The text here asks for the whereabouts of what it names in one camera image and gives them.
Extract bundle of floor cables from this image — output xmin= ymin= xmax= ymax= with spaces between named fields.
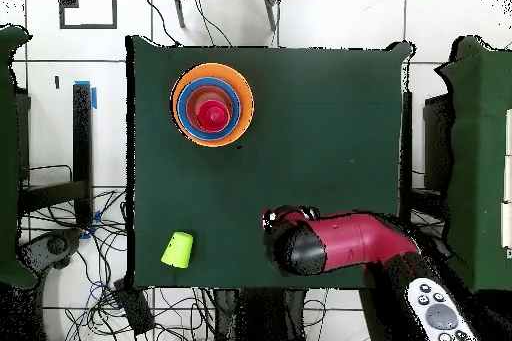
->
xmin=17 ymin=186 xmax=219 ymax=341

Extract blue tape strip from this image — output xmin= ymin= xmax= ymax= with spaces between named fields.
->
xmin=74 ymin=79 xmax=99 ymax=111

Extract white boxes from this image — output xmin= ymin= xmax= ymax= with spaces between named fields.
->
xmin=499 ymin=107 xmax=512 ymax=250

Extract green cloth side table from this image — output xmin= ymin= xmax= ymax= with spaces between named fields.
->
xmin=0 ymin=23 xmax=38 ymax=291
xmin=434 ymin=35 xmax=512 ymax=294

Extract black metal bar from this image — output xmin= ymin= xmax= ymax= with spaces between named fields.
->
xmin=401 ymin=90 xmax=413 ymax=218

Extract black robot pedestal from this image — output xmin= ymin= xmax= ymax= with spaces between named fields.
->
xmin=211 ymin=287 xmax=309 ymax=341

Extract blue plastic bowl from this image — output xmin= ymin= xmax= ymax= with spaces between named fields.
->
xmin=176 ymin=76 xmax=242 ymax=142

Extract black rounded stand foot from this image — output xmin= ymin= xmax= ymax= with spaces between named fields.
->
xmin=17 ymin=227 xmax=84 ymax=272

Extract large orange plastic bowl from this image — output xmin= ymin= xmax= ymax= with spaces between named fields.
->
xmin=170 ymin=62 xmax=256 ymax=148

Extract lime green plastic cup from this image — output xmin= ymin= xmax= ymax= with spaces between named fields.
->
xmin=160 ymin=230 xmax=194 ymax=270

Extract black metal stand frame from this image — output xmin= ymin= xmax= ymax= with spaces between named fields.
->
xmin=17 ymin=83 xmax=94 ymax=227

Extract dark green tablecloth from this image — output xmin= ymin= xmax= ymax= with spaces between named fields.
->
xmin=125 ymin=34 xmax=413 ymax=292

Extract small red plastic bowl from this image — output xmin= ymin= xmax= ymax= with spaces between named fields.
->
xmin=185 ymin=85 xmax=236 ymax=134

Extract red plastic cup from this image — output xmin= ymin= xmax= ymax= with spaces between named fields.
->
xmin=196 ymin=99 xmax=232 ymax=134

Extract black power strip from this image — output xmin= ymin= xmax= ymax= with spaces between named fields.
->
xmin=112 ymin=277 xmax=156 ymax=337

